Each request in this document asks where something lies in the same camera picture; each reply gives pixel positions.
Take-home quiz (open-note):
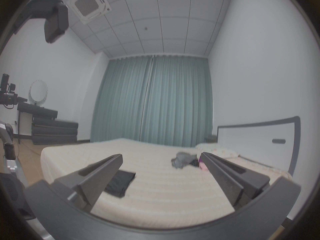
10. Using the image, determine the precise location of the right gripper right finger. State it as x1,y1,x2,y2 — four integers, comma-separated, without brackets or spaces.
200,152,271,208

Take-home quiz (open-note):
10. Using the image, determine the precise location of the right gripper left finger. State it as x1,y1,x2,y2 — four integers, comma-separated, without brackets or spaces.
53,153,124,206

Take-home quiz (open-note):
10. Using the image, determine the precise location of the black T-shirt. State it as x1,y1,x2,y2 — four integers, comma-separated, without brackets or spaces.
103,169,137,198

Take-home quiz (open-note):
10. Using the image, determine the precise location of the bed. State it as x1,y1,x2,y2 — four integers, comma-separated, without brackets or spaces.
40,116,301,230

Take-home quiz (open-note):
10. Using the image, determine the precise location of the white printed pillow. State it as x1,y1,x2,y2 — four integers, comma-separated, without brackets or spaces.
195,143,241,159

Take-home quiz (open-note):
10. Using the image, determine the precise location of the grey garment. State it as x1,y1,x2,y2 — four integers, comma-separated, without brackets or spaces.
171,152,198,170

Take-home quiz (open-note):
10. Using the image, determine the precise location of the blue-green curtain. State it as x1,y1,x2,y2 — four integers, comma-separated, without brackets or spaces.
139,55,213,149
90,55,153,144

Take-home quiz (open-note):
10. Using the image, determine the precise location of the black table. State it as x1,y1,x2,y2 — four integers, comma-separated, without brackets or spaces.
16,101,59,145

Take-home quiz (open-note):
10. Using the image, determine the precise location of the round white mirror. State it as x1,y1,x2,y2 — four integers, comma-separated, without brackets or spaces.
29,80,49,107

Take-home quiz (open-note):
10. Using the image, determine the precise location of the white ceiling air conditioner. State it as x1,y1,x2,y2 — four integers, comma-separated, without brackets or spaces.
67,0,112,25

